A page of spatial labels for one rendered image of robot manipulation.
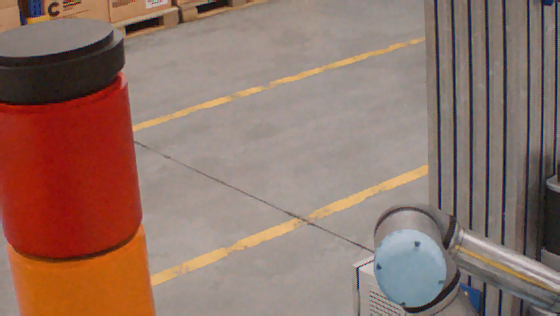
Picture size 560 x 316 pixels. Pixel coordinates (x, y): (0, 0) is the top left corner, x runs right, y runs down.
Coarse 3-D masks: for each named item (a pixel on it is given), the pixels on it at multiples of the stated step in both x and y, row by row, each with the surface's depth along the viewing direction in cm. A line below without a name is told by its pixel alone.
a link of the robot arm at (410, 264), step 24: (384, 216) 193; (408, 216) 189; (384, 240) 185; (408, 240) 181; (432, 240) 183; (384, 264) 182; (408, 264) 181; (432, 264) 180; (384, 288) 183; (408, 288) 182; (432, 288) 182; (456, 288) 185; (408, 312) 188; (432, 312) 186; (456, 312) 187
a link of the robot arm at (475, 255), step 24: (432, 216) 193; (456, 240) 197; (480, 240) 199; (456, 264) 198; (480, 264) 198; (504, 264) 198; (528, 264) 199; (504, 288) 200; (528, 288) 199; (552, 288) 199
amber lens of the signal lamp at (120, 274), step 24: (144, 240) 39; (24, 264) 37; (48, 264) 37; (72, 264) 36; (96, 264) 37; (120, 264) 37; (144, 264) 38; (24, 288) 37; (48, 288) 37; (72, 288) 37; (96, 288) 37; (120, 288) 37; (144, 288) 39; (24, 312) 38; (48, 312) 37; (72, 312) 37; (96, 312) 37; (120, 312) 38; (144, 312) 39
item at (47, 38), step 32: (32, 32) 37; (64, 32) 36; (96, 32) 36; (0, 64) 34; (32, 64) 34; (64, 64) 34; (96, 64) 35; (0, 96) 35; (32, 96) 34; (64, 96) 35
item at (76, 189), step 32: (96, 96) 35; (128, 96) 37; (0, 128) 35; (32, 128) 34; (64, 128) 35; (96, 128) 35; (128, 128) 37; (0, 160) 36; (32, 160) 35; (64, 160) 35; (96, 160) 35; (128, 160) 37; (0, 192) 36; (32, 192) 35; (64, 192) 35; (96, 192) 36; (128, 192) 37; (32, 224) 36; (64, 224) 36; (96, 224) 36; (128, 224) 37; (64, 256) 36
